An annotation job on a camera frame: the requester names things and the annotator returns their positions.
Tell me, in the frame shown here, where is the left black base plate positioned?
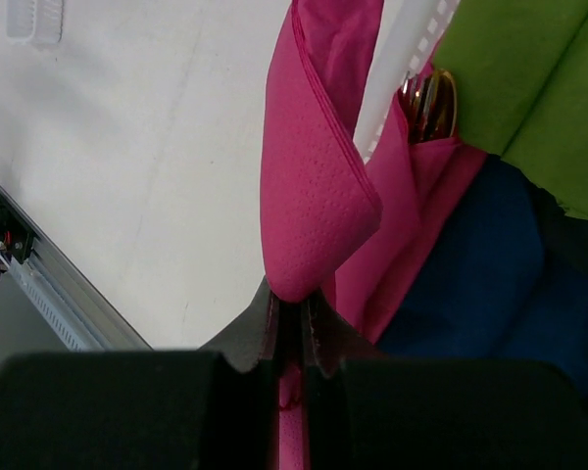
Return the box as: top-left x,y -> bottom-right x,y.
0,194 -> 36,263

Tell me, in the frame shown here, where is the gold spoon in roll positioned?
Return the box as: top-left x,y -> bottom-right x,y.
399,69 -> 458,144

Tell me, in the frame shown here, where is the blue rolled napkin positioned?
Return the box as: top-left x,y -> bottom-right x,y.
377,157 -> 588,396

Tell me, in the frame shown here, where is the small white utensil basket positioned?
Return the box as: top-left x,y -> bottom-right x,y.
6,0 -> 65,46

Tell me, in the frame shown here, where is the magenta rolled napkin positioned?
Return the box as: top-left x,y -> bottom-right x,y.
325,101 -> 486,342

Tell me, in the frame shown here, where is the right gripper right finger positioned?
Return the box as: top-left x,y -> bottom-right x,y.
301,293 -> 588,469

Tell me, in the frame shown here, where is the dark navy rolled napkin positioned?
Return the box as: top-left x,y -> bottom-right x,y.
531,188 -> 588,275

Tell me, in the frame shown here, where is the white slotted cable duct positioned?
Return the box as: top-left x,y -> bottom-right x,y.
9,261 -> 99,352

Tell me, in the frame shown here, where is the aluminium front rail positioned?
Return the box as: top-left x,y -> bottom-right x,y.
0,186 -> 150,351

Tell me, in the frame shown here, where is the green rolled napkin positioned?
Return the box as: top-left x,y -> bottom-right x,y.
432,1 -> 588,220

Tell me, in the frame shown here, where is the magenta paper napkin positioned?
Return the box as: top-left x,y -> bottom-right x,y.
260,1 -> 383,469

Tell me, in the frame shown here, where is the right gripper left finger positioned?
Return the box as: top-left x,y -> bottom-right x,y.
0,284 -> 279,469

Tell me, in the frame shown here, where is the large white storage basket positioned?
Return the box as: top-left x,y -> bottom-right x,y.
353,0 -> 460,162

